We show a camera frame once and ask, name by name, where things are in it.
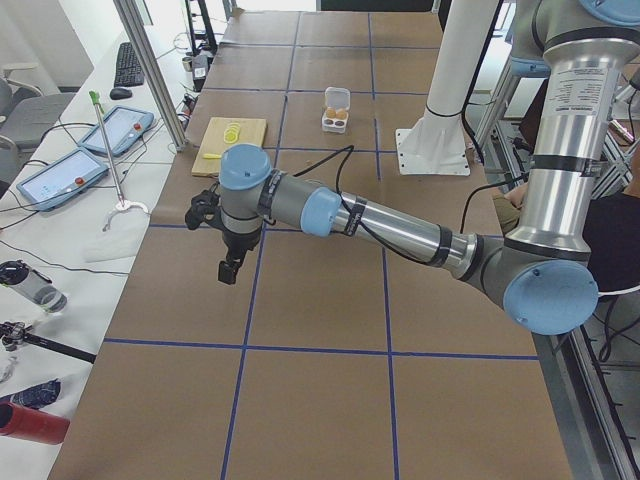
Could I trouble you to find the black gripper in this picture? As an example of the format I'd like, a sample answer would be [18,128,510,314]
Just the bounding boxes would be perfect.
[218,219,263,285]

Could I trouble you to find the clear plastic egg box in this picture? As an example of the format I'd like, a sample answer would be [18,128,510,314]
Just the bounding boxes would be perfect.
[321,87,351,134]

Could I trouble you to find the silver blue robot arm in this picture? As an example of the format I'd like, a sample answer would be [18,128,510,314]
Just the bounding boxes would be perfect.
[218,1,639,335]

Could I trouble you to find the bamboo cutting board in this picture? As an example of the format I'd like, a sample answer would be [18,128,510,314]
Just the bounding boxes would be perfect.
[191,117,267,177]

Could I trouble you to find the blue teach pendant far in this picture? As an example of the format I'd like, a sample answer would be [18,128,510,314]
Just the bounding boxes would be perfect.
[78,106,154,157]

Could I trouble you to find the blue teach pendant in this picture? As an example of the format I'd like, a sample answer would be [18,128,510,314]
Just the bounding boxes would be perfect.
[17,147,108,211]
[78,106,154,157]

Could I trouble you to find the blue teach pendant near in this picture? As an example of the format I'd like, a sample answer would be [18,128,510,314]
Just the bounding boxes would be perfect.
[17,147,108,211]

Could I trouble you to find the clear water bottle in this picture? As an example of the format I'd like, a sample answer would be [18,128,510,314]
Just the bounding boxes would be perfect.
[1,260,67,313]

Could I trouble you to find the black computer mouse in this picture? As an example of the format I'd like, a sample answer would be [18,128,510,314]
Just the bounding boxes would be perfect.
[109,87,133,100]

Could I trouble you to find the black keyboard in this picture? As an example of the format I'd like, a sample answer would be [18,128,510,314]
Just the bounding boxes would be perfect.
[114,42,145,87]

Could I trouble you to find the black tripod stick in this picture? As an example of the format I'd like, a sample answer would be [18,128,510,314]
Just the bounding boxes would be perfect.
[1,322,96,364]

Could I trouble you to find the dark blue patterned cloth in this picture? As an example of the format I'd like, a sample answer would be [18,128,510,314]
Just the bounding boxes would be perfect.
[1,379,61,410]

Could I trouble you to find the grey office chair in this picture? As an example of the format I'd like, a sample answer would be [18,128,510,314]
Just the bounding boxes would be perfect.
[1,62,75,157]

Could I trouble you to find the red bottle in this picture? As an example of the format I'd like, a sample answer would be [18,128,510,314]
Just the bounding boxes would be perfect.
[1,402,70,445]

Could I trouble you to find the seated person black shirt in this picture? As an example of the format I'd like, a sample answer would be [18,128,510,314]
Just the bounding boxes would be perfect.
[492,69,640,294]

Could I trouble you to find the grabber stick green handle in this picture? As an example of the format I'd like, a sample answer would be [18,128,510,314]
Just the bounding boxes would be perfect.
[89,90,150,232]

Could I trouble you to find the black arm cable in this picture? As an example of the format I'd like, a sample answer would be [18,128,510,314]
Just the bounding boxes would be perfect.
[292,144,454,266]

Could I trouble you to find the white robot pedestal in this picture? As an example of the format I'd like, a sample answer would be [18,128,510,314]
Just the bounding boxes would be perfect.
[396,0,500,176]

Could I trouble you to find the aluminium frame post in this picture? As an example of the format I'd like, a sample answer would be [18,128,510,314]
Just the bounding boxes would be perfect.
[114,0,187,152]

